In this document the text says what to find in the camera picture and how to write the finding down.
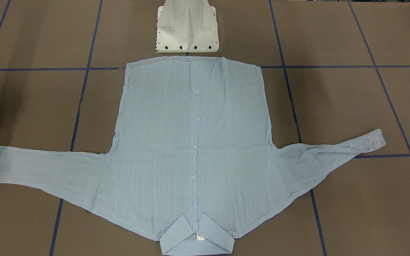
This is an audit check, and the light blue button-up shirt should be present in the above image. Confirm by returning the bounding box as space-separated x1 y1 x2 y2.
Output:
0 56 386 256

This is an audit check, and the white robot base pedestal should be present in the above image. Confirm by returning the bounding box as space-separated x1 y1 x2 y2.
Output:
155 0 220 53

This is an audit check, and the brown table cover mat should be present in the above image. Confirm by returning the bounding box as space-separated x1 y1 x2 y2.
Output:
0 0 410 256

